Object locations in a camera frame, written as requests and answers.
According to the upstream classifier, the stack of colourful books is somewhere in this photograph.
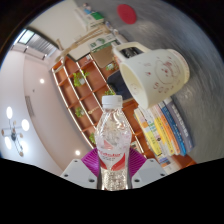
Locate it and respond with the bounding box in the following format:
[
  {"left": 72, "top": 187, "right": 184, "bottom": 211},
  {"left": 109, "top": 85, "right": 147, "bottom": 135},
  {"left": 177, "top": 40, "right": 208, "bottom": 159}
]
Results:
[{"left": 133, "top": 97, "right": 195, "bottom": 168}]

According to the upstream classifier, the ceiling air vent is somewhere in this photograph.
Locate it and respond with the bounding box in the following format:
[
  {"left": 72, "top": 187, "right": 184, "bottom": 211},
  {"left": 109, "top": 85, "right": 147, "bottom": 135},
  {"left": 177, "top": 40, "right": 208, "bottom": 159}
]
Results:
[{"left": 24, "top": 95, "right": 36, "bottom": 118}]

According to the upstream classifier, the green and white box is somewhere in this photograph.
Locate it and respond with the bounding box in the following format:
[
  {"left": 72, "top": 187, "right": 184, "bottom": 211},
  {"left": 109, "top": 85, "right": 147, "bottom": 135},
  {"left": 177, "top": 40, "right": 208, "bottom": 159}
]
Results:
[{"left": 89, "top": 34, "right": 118, "bottom": 53}]

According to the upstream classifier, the clear plastic water bottle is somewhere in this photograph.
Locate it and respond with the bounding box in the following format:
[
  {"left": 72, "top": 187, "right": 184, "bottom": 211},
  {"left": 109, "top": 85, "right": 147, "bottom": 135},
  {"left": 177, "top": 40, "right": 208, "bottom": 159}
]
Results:
[{"left": 94, "top": 94, "right": 132, "bottom": 192}]

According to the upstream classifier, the flat round red coaster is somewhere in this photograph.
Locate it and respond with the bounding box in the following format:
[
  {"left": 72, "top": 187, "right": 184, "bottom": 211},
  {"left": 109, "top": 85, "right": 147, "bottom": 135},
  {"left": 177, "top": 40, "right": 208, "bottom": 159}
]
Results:
[{"left": 116, "top": 3, "right": 138, "bottom": 25}]

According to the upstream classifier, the cream mug with red print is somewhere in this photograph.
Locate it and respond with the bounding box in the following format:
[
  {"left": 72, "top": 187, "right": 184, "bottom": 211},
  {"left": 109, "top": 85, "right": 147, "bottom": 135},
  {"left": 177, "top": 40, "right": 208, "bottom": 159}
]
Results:
[{"left": 112, "top": 41, "right": 191, "bottom": 110}]

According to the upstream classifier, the branched ceiling lamp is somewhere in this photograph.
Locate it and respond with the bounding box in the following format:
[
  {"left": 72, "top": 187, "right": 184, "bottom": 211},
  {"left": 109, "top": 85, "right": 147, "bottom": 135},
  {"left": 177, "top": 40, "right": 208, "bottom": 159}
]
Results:
[{"left": 0, "top": 105, "right": 31, "bottom": 158}]

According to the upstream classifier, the window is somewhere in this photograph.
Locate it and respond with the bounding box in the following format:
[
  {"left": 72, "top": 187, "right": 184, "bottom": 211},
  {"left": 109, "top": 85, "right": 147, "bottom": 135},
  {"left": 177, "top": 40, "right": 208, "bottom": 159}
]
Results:
[{"left": 13, "top": 28, "right": 58, "bottom": 61}]

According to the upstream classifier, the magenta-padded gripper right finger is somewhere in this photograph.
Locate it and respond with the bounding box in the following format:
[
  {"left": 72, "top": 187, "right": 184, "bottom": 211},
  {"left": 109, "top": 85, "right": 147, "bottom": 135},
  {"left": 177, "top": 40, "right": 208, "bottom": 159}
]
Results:
[{"left": 128, "top": 147, "right": 168, "bottom": 190}]

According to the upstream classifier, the wooden shelf unit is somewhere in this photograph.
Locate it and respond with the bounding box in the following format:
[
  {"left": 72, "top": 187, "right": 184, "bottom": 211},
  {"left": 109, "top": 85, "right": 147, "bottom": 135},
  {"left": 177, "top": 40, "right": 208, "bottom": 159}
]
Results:
[{"left": 49, "top": 53, "right": 158, "bottom": 159}]

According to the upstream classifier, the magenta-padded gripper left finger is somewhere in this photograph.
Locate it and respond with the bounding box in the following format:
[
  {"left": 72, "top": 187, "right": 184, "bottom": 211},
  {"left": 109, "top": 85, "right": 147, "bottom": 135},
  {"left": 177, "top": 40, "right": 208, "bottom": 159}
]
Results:
[{"left": 59, "top": 147, "right": 101, "bottom": 190}]

